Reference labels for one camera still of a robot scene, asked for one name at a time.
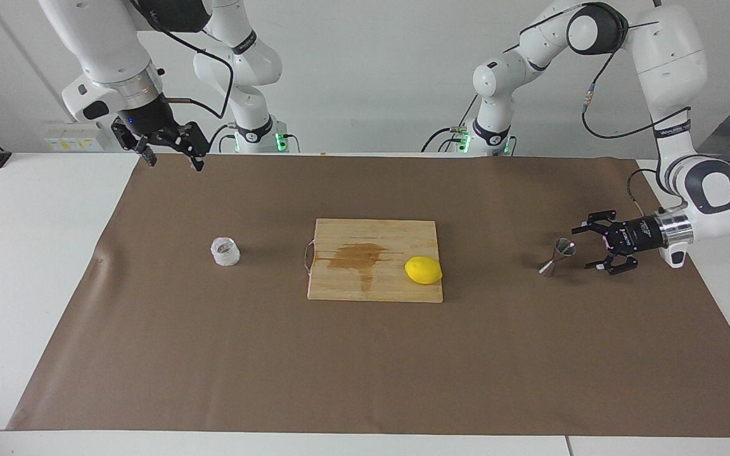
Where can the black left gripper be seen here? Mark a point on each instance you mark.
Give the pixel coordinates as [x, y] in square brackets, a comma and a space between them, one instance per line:
[637, 235]

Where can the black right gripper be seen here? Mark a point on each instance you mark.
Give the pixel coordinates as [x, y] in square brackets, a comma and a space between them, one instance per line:
[149, 120]

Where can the steel double jigger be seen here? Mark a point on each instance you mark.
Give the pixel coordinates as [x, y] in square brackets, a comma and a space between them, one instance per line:
[564, 247]

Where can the clear textured cup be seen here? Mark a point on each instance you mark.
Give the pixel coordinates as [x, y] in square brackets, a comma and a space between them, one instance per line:
[225, 253]

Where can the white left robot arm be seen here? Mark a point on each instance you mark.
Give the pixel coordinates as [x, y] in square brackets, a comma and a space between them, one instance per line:
[669, 57]

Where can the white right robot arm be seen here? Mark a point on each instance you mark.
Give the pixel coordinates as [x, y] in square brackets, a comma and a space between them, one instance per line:
[99, 38]

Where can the yellow lemon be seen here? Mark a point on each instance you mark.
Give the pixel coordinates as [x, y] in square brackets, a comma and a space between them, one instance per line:
[423, 270]

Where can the wooden cutting board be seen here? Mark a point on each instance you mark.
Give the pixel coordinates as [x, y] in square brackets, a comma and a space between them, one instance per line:
[397, 240]

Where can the brown paper table mat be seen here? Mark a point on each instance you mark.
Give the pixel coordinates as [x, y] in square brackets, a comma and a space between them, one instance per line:
[213, 348]

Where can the white wall socket box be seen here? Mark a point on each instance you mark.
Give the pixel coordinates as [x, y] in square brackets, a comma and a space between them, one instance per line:
[73, 136]

